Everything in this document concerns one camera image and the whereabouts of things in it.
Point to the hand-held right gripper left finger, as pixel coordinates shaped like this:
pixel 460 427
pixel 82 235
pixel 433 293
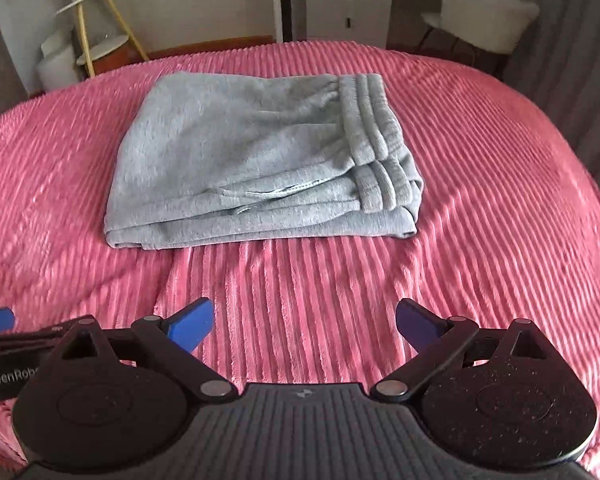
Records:
pixel 190 322

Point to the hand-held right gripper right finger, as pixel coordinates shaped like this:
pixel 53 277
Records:
pixel 420 321

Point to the grey fleece pants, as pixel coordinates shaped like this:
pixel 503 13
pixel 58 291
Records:
pixel 260 160

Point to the pink ribbed blanket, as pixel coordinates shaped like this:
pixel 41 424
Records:
pixel 305 280

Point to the white cylinder bin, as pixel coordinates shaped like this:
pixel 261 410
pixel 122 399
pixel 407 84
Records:
pixel 60 65

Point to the white fluffy chair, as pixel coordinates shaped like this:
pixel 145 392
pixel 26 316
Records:
pixel 480 17

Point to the grey curtain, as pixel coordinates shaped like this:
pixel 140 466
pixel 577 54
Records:
pixel 570 50

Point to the gold tripod shelf stand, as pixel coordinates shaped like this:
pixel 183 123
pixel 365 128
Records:
pixel 97 20

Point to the white drawer cabinet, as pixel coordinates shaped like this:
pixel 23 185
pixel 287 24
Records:
pixel 349 10

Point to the wooden bed frame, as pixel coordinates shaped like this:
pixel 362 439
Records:
pixel 205 47

